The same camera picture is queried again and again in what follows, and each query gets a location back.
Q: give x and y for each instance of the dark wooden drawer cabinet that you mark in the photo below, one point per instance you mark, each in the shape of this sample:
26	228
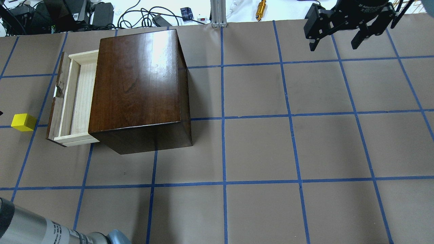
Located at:
140	97

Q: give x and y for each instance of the wooden drawer with white handle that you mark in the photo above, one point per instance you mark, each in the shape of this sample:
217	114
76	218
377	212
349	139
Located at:
72	100

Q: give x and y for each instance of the small blue device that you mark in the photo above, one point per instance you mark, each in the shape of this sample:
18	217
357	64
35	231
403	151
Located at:
186	14

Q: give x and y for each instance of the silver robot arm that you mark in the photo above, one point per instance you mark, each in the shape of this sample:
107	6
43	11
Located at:
20	226

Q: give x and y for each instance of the black laptop power brick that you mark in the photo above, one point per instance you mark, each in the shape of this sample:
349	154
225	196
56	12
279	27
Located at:
103	14

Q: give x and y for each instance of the yellow cube block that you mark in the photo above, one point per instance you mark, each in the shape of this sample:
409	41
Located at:
24	122

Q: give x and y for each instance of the aluminium frame post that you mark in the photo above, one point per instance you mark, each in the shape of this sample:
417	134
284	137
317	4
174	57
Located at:
218	13

